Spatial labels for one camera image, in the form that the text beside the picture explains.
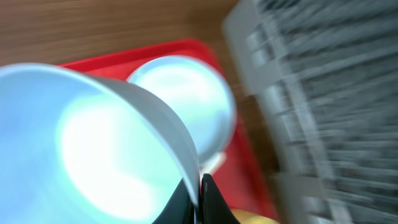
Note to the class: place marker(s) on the red serving tray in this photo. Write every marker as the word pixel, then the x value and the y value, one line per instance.
pixel 239 178

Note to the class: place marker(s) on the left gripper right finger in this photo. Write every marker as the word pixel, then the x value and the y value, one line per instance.
pixel 214 208

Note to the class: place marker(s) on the yellow plastic cup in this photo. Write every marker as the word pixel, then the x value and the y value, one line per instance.
pixel 245 217

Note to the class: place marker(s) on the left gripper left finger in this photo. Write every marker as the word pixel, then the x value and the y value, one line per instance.
pixel 179 209

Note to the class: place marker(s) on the light blue plate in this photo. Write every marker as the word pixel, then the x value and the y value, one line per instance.
pixel 198 94

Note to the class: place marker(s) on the grey dishwasher rack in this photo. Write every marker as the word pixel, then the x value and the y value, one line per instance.
pixel 325 76

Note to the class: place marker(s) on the light blue bowl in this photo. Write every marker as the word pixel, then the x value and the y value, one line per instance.
pixel 83 149

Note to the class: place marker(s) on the white plastic spoon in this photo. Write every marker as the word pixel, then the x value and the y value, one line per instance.
pixel 213 164

